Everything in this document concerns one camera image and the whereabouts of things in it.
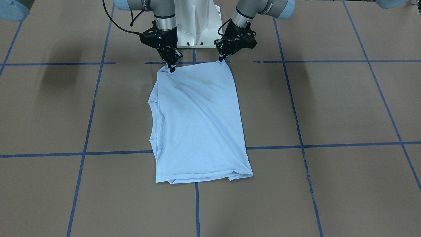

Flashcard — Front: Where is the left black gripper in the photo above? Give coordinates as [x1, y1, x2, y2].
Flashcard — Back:
[214, 19, 257, 63]

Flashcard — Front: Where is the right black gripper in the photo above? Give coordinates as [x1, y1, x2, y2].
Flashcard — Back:
[139, 21, 183, 73]

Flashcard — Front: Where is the light blue t-shirt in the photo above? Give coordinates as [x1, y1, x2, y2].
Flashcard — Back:
[148, 61, 254, 184]

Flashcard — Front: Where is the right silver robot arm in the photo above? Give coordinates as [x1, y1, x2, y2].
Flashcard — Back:
[114, 0, 183, 73]

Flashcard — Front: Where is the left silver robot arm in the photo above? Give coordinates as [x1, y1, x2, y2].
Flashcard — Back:
[214, 0, 296, 62]

